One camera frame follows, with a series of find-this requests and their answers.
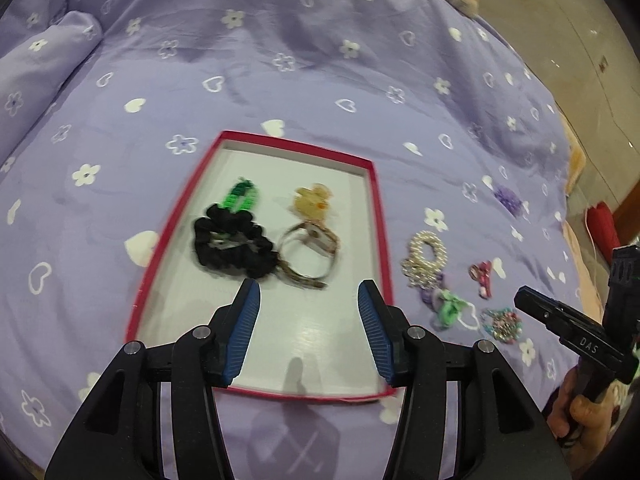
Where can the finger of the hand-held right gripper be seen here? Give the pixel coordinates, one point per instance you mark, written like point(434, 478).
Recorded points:
point(575, 335)

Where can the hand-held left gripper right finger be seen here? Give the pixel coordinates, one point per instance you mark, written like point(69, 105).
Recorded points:
point(374, 325)

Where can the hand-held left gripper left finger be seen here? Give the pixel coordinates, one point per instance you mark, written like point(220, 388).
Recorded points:
point(245, 325)

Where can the pink hair clip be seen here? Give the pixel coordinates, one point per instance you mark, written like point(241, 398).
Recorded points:
point(482, 272)

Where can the red jewelry box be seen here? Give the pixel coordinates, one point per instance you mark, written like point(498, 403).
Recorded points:
point(345, 195)

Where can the person's right hand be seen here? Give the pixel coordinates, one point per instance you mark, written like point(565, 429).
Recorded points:
point(590, 415)

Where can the red cloth object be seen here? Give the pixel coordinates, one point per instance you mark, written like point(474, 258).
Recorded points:
point(602, 230)

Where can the black scrunchie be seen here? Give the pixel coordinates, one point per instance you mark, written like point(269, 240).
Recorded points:
point(210, 255)

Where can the green hair clip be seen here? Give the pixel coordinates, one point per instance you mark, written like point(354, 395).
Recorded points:
point(235, 197)

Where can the purple flower hair clip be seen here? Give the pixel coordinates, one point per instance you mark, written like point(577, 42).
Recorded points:
point(507, 197)

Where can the yellow flower hair clip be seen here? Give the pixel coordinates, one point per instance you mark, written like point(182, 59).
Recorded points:
point(310, 202)

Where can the purple flower print bedsheet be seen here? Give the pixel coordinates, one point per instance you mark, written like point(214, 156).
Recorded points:
point(300, 60)

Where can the purple pillow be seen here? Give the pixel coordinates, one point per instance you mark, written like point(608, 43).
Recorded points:
point(40, 70)

